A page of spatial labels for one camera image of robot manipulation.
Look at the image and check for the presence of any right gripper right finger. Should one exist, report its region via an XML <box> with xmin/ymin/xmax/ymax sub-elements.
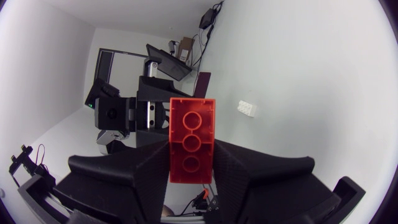
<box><xmin>212</xmin><ymin>139</ymin><xmax>341</xmax><ymax>224</ymax></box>

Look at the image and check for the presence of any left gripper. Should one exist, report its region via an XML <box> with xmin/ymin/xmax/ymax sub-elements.
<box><xmin>136</xmin><ymin>75</ymin><xmax>192</xmax><ymax>148</ymax></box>

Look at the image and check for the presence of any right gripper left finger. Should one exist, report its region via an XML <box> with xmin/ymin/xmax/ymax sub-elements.
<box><xmin>53</xmin><ymin>139</ymin><xmax>171</xmax><ymax>224</ymax></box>

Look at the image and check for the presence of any red toy brick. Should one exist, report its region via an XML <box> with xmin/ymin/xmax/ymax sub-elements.
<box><xmin>169</xmin><ymin>97</ymin><xmax>216</xmax><ymax>185</ymax></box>

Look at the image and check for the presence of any dark screen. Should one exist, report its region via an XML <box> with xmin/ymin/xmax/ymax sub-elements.
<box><xmin>146</xmin><ymin>43</ymin><xmax>193</xmax><ymax>82</ymax></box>

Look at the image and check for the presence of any dark mat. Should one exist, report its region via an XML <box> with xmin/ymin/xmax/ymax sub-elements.
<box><xmin>193</xmin><ymin>72</ymin><xmax>212</xmax><ymax>99</ymax></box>

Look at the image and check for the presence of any brown cardboard box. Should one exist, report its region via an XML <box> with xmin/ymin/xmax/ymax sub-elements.
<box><xmin>178</xmin><ymin>36</ymin><xmax>196</xmax><ymax>63</ymax></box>

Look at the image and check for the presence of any white toy brick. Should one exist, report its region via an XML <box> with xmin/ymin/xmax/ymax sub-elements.
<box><xmin>237</xmin><ymin>100</ymin><xmax>258</xmax><ymax>118</ymax></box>

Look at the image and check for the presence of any black power brick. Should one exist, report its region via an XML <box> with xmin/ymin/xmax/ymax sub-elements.
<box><xmin>198</xmin><ymin>7</ymin><xmax>216</xmax><ymax>30</ymax></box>

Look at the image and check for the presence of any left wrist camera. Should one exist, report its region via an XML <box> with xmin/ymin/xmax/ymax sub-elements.
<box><xmin>84</xmin><ymin>77</ymin><xmax>121</xmax><ymax>110</ymax></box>

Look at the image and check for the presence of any black power cable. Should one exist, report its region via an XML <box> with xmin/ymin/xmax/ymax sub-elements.
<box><xmin>192</xmin><ymin>1</ymin><xmax>225</xmax><ymax>68</ymax></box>

